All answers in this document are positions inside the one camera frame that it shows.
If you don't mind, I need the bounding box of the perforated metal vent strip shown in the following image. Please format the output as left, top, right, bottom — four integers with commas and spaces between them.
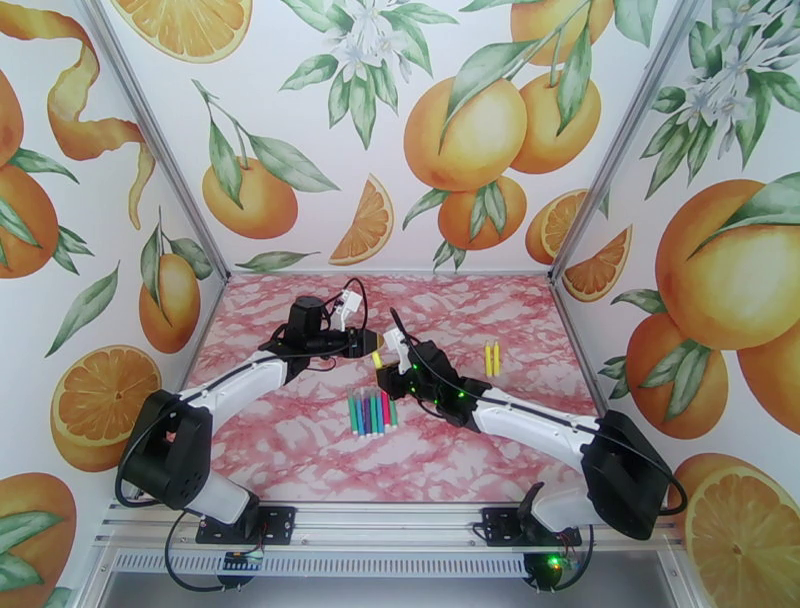
112, 552, 529, 579

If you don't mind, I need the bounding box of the black round hub with LED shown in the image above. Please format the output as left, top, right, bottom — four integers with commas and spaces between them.
523, 549, 579, 592

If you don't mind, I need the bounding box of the small circuit board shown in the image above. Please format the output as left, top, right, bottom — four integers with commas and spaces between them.
216, 549, 264, 571

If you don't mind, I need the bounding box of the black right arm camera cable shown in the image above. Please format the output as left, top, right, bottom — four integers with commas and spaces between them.
388, 306, 689, 517

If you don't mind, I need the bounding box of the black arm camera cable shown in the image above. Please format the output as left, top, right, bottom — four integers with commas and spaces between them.
115, 276, 370, 509
388, 306, 689, 517

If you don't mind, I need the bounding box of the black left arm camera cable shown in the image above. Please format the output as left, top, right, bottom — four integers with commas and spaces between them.
115, 276, 370, 509

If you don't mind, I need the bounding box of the aluminium side rail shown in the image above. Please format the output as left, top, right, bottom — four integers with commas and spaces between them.
552, 277, 611, 417

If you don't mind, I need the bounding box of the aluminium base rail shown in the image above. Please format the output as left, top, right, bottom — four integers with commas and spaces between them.
93, 499, 686, 551

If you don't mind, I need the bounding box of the black right base cable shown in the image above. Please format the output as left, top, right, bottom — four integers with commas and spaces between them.
562, 527, 595, 592

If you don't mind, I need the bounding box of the black base cable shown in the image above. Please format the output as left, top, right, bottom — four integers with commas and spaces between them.
562, 527, 595, 592
163, 513, 264, 594

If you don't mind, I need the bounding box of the aluminium corner post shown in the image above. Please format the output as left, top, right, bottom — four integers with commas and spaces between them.
548, 0, 704, 279
77, 0, 231, 279

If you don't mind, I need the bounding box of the black left base cable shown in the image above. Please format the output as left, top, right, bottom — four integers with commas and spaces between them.
163, 513, 264, 594

